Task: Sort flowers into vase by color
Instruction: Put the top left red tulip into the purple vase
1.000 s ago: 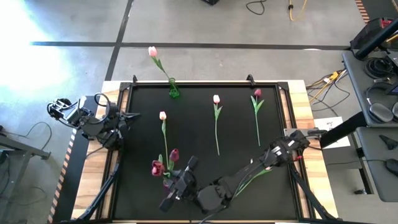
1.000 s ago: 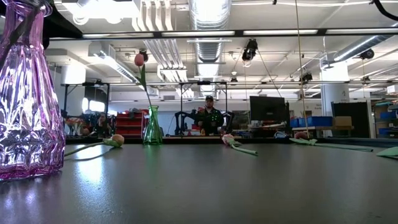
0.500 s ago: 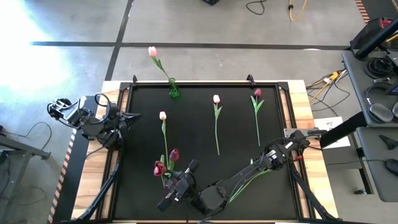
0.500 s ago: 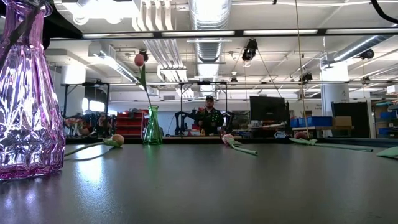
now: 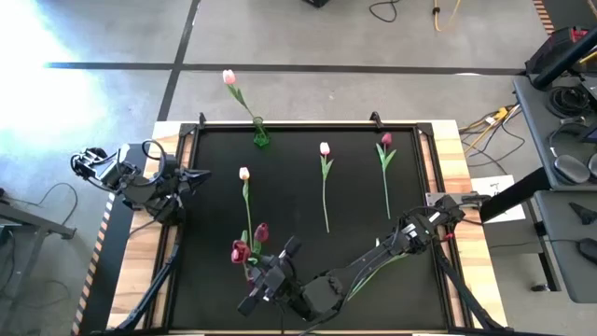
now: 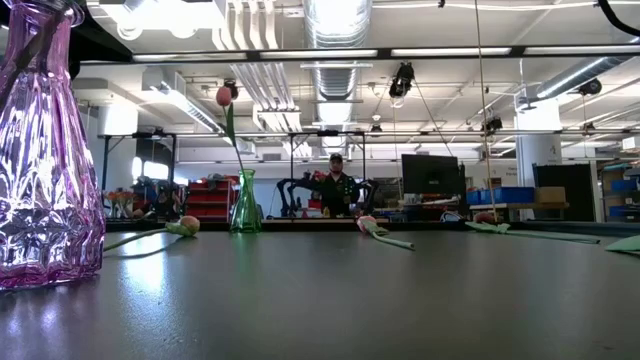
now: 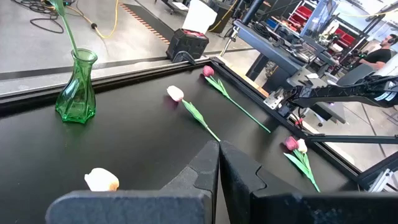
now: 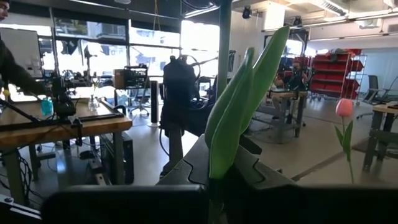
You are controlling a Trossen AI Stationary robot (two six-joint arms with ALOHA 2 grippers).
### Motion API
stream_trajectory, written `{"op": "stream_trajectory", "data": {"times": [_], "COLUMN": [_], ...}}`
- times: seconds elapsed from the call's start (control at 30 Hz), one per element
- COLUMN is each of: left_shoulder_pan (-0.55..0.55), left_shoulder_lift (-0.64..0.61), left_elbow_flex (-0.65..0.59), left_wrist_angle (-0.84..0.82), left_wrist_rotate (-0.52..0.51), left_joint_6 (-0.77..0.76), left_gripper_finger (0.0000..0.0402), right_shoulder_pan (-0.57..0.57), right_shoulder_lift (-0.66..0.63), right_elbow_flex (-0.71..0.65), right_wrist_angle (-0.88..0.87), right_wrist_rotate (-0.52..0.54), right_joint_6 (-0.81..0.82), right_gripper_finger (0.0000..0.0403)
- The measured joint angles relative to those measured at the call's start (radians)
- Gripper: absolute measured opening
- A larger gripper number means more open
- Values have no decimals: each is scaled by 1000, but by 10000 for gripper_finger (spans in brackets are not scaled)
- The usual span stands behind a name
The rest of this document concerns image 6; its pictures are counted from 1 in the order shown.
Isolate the wooden workbench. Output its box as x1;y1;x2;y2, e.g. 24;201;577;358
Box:
468;201;571;223

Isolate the orange flower bunch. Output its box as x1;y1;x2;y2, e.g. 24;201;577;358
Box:
103;188;136;219

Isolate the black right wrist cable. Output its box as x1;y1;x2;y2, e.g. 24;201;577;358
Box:
597;0;640;38

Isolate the black overhead beam with lights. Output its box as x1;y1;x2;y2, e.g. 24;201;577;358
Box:
79;45;640;65

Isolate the black ceiling mounted camera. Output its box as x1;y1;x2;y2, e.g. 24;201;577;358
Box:
388;62;416;109

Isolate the green glass vase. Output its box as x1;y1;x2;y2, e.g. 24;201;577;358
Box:
230;168;263;235

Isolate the purple glass vase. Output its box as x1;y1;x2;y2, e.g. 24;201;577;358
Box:
0;0;107;293

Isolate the blue plastic bin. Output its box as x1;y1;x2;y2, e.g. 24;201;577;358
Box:
465;186;537;207

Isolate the slanted silver duct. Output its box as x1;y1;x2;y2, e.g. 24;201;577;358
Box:
535;54;632;100

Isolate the black computer monitor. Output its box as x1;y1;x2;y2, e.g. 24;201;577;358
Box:
400;153;461;197

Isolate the red tool cabinet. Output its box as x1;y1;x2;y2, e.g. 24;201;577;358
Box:
184;174;241;224

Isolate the black metal station frame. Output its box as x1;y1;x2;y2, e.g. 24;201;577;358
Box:
101;129;369;222

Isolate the cardboard box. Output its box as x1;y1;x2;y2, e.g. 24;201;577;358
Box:
535;186;568;205

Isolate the black aluminium table frame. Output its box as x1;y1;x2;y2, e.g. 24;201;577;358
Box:
103;218;640;239

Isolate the thin hanging cord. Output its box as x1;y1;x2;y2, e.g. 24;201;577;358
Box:
472;0;499;224

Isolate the shelf with blue bins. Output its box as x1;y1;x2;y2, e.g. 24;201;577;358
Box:
599;158;640;225

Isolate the silver ventilation duct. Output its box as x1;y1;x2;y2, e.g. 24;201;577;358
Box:
303;0;374;157

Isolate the black cabinet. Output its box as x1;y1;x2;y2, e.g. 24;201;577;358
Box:
531;163;597;224

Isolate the person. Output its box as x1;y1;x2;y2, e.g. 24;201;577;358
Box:
318;152;361;219

